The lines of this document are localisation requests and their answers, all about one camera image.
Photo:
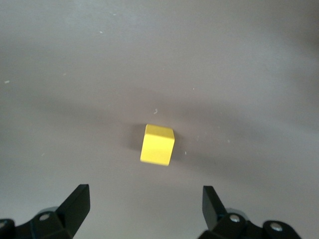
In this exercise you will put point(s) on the yellow cube block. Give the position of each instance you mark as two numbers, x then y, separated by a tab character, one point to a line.
157	147

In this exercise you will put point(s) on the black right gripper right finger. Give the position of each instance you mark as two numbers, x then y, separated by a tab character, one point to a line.
211	206

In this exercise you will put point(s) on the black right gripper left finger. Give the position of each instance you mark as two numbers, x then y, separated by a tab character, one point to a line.
78	204

